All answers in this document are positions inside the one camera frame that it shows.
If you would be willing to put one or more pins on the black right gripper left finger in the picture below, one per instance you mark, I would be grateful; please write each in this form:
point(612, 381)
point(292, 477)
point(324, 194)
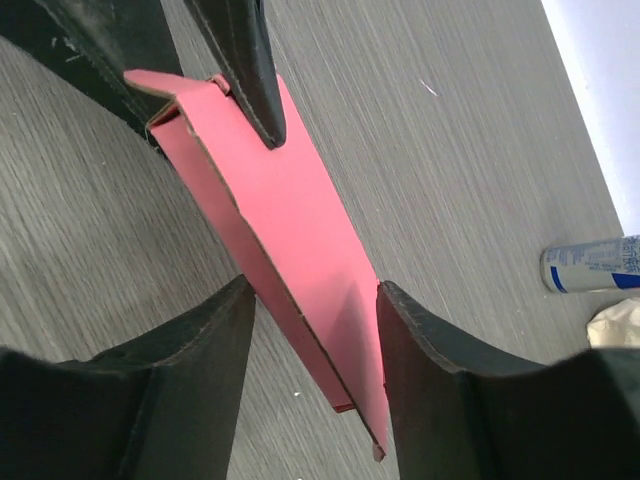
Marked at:
point(163, 405)

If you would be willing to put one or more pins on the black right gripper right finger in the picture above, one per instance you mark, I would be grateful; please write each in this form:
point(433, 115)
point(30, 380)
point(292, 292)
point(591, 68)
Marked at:
point(464, 409)

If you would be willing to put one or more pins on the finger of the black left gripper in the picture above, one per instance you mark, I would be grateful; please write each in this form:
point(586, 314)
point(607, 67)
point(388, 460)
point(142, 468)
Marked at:
point(237, 35)
point(91, 44)

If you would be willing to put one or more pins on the pink paper box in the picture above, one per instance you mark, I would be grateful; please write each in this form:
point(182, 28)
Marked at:
point(284, 224)

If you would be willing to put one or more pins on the beige canvas tote bag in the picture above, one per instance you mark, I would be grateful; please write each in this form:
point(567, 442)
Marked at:
point(616, 326)

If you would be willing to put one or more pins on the silver blue drink can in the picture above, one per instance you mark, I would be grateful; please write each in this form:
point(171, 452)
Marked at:
point(592, 267)

